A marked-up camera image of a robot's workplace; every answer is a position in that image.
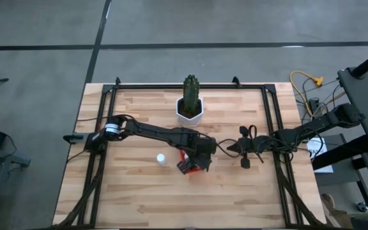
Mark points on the black metal stand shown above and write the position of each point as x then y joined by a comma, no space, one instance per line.
11,158

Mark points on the white pill bottle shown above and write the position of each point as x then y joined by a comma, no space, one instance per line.
161,158

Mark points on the white hexagonal plant pot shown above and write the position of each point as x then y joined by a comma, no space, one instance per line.
190,123

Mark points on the black caster wheel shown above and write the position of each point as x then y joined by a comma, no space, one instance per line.
362,207

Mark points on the white paper sheet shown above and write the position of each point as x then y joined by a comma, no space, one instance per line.
326,166

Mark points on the black power strip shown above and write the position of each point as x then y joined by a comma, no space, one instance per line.
315,105

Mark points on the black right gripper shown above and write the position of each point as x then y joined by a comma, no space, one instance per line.
251,145

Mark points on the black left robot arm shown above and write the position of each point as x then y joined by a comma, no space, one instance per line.
152,131

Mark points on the red plastic mesh basket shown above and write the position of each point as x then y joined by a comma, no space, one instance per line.
192,172

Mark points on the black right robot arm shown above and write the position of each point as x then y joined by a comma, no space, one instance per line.
315,126

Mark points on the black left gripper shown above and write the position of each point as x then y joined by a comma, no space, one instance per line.
203,151

